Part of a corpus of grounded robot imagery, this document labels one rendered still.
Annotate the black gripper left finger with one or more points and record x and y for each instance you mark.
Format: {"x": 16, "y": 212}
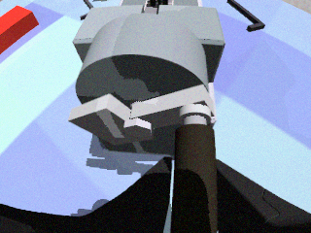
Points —
{"x": 142, "y": 208}

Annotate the red block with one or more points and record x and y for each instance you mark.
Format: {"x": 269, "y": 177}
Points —
{"x": 14, "y": 24}

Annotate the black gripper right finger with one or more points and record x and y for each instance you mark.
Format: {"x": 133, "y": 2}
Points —
{"x": 246, "y": 207}

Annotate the black l-shaped bar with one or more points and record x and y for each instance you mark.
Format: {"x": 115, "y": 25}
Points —
{"x": 257, "y": 24}

